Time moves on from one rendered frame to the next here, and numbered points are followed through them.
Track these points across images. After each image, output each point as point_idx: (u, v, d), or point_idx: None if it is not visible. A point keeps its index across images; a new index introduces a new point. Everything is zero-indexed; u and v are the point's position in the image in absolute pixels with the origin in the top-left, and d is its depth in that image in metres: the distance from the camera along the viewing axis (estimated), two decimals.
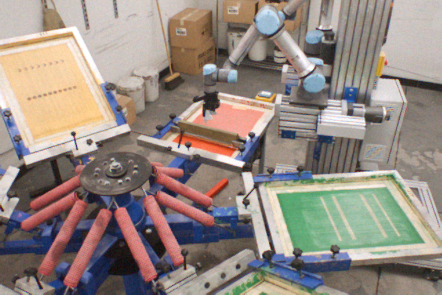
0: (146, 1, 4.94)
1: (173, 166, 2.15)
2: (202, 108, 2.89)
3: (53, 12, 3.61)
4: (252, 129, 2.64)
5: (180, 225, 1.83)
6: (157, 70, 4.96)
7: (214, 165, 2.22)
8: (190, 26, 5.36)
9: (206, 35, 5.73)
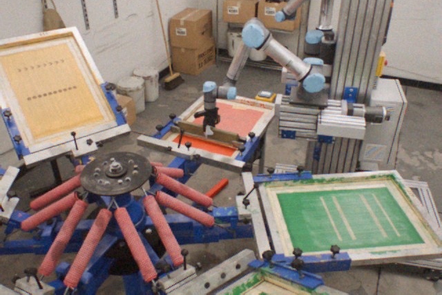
0: (146, 1, 4.94)
1: (173, 166, 2.15)
2: (202, 108, 2.89)
3: (53, 12, 3.61)
4: (252, 129, 2.64)
5: (180, 225, 1.83)
6: (157, 70, 4.96)
7: (214, 165, 2.22)
8: (190, 26, 5.36)
9: (206, 35, 5.73)
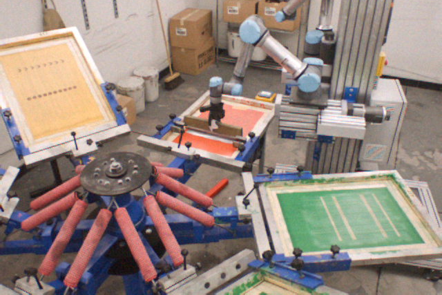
0: (146, 1, 4.94)
1: (173, 166, 2.15)
2: None
3: (53, 12, 3.61)
4: (252, 129, 2.64)
5: (180, 225, 1.83)
6: (157, 70, 4.96)
7: (214, 165, 2.22)
8: (190, 26, 5.36)
9: (206, 35, 5.73)
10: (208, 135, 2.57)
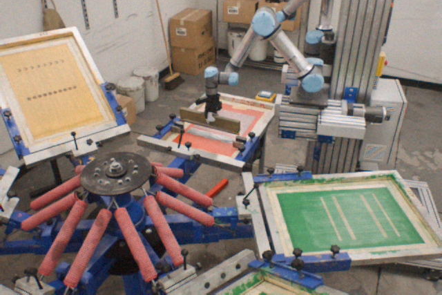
0: (146, 1, 4.94)
1: (173, 166, 2.15)
2: (202, 108, 2.89)
3: (53, 12, 3.61)
4: (252, 129, 2.64)
5: (180, 225, 1.83)
6: (157, 70, 4.96)
7: (214, 165, 2.22)
8: (190, 26, 5.36)
9: (206, 35, 5.73)
10: (208, 135, 2.56)
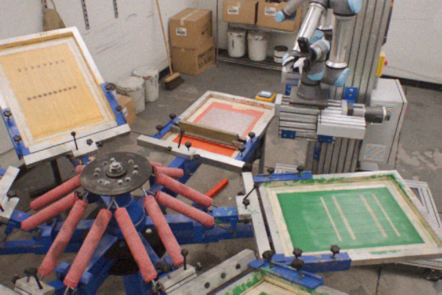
0: (146, 1, 4.94)
1: (173, 166, 2.15)
2: (202, 108, 2.89)
3: (53, 12, 3.61)
4: (252, 129, 2.64)
5: (180, 225, 1.83)
6: (157, 70, 4.96)
7: (214, 165, 2.22)
8: (190, 26, 5.36)
9: (206, 35, 5.73)
10: None
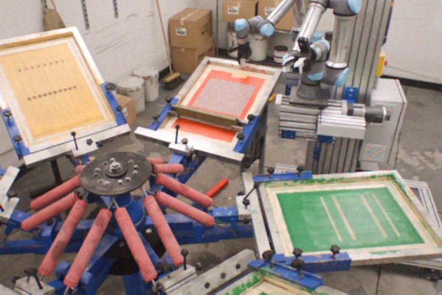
0: (146, 1, 4.94)
1: None
2: (199, 79, 2.76)
3: (53, 12, 3.61)
4: (253, 103, 2.53)
5: (180, 225, 1.83)
6: (157, 70, 4.96)
7: (213, 157, 2.19)
8: (190, 26, 5.36)
9: (206, 35, 5.73)
10: None
